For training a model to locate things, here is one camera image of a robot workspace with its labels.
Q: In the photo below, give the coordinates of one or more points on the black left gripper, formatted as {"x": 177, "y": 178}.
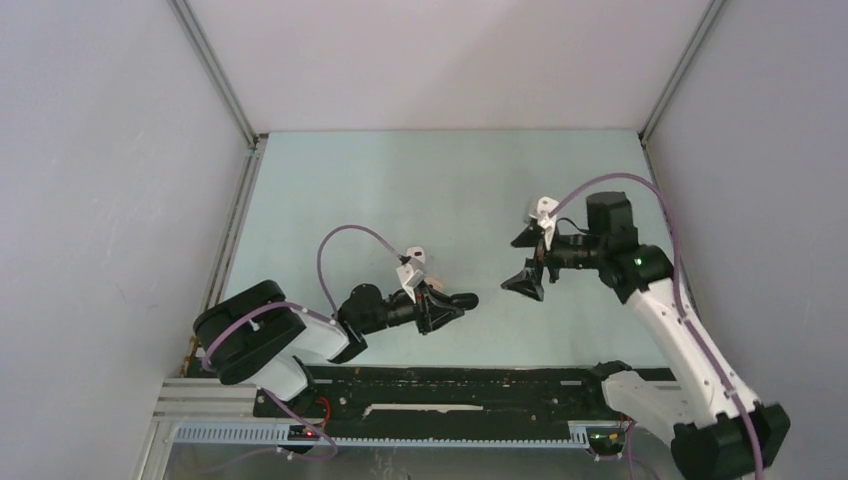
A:
{"x": 432, "y": 308}

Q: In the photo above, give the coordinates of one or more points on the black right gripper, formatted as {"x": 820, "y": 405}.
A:
{"x": 526, "y": 281}

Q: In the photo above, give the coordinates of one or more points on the black earbud charging case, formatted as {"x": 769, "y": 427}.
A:
{"x": 464, "y": 301}

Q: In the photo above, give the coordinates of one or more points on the beige earbud charging case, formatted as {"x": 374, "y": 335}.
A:
{"x": 434, "y": 283}

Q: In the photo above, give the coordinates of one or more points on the white earbud charging case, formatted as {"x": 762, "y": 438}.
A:
{"x": 416, "y": 252}

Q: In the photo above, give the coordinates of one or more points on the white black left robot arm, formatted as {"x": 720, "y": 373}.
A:
{"x": 258, "y": 337}

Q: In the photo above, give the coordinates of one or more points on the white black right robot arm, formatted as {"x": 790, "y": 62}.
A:
{"x": 715, "y": 426}

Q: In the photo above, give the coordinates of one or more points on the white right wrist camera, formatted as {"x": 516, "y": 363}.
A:
{"x": 543, "y": 215}

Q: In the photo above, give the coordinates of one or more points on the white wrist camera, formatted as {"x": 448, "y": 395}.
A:
{"x": 543, "y": 215}
{"x": 411, "y": 273}

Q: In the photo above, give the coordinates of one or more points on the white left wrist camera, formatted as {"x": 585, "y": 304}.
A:
{"x": 411, "y": 273}

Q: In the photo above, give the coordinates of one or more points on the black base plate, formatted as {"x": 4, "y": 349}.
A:
{"x": 458, "y": 403}

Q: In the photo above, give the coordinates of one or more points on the aluminium corner post left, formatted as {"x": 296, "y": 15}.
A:
{"x": 211, "y": 64}

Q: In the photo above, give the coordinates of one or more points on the aluminium corner post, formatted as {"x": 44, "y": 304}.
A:
{"x": 211, "y": 64}
{"x": 699, "y": 36}

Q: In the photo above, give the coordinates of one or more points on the white slotted cable duct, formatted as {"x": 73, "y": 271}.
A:
{"x": 266, "y": 434}

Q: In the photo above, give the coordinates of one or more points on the aluminium corner post right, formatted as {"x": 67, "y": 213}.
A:
{"x": 699, "y": 36}

